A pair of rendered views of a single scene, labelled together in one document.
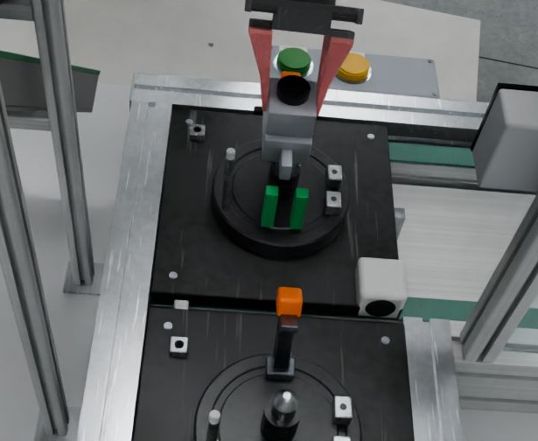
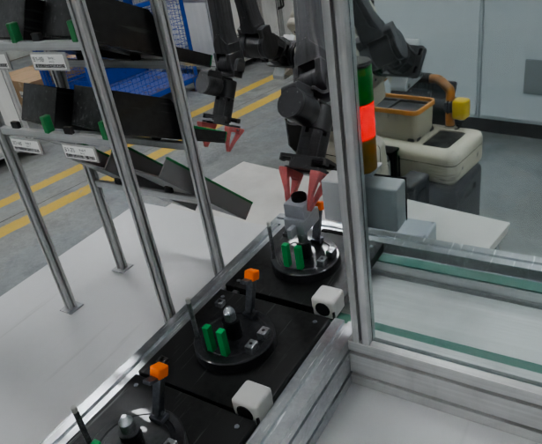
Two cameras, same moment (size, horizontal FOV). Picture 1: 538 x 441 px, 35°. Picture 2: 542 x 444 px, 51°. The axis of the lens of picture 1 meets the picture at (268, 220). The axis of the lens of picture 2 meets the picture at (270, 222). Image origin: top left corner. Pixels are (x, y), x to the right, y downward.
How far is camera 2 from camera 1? 0.63 m
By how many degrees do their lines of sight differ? 38
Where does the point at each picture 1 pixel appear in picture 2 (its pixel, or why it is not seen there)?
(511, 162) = (331, 203)
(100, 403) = (179, 318)
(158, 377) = (205, 312)
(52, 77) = (195, 176)
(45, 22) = (189, 151)
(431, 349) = (341, 335)
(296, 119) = (294, 208)
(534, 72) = not seen: outside the picture
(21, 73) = (183, 173)
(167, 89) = not seen: hidden behind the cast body
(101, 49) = not seen: hidden behind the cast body
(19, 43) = (258, 210)
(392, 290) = (327, 299)
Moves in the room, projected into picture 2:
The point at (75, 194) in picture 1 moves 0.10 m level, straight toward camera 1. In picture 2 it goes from (211, 239) to (191, 266)
